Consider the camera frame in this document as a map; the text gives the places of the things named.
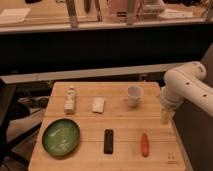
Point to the metal frame post right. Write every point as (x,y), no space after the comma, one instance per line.
(130,11)

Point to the white paper cup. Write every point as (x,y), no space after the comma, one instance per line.
(134,94)

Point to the white paper sheet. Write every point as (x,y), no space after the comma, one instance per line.
(16,15)

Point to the small clear plastic bottle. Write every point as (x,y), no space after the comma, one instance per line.
(69,106)

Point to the black rectangular bar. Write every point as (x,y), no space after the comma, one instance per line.
(108,141)

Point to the green ceramic bowl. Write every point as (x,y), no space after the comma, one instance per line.
(61,137)

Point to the white rectangular sponge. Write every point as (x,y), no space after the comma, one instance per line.
(98,105)

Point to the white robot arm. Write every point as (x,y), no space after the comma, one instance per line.
(185,82)

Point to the metal frame post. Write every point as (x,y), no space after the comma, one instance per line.
(130,11)
(72,13)

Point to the cream cylindrical pusher tool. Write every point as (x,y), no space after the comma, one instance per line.
(166,115)

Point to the orange carrot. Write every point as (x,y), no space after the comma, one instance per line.
(144,145)

